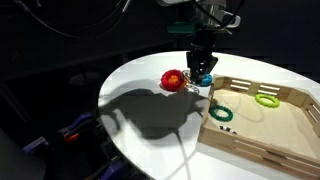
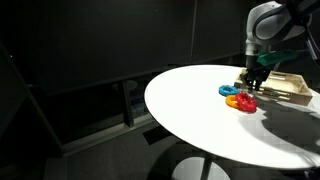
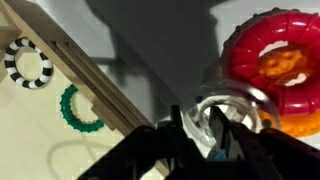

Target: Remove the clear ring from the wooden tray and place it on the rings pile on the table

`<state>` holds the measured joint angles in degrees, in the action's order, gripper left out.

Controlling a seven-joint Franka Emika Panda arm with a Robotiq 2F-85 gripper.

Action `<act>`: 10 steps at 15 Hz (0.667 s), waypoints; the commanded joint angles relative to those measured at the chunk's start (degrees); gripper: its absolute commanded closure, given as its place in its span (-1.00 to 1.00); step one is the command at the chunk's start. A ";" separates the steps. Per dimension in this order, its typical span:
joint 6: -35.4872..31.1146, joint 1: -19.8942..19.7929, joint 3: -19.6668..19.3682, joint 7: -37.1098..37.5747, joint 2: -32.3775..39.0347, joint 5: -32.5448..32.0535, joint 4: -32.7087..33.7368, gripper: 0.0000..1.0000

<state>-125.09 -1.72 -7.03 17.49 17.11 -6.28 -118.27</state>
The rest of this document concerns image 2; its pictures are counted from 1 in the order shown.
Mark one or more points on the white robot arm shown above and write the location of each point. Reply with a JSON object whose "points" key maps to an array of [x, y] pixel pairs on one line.
{"points": [[273, 23]]}

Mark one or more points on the white table pedestal base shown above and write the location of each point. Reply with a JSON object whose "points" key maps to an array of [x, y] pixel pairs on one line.
{"points": [[186, 170]]}

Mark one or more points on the wooden slatted tray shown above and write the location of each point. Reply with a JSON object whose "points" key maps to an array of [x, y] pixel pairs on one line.
{"points": [[290, 88]]}

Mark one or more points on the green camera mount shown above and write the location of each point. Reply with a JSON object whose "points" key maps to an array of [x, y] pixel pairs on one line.
{"points": [[276, 57]]}

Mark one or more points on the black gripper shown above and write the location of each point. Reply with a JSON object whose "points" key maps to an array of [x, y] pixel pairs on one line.
{"points": [[255, 73]]}

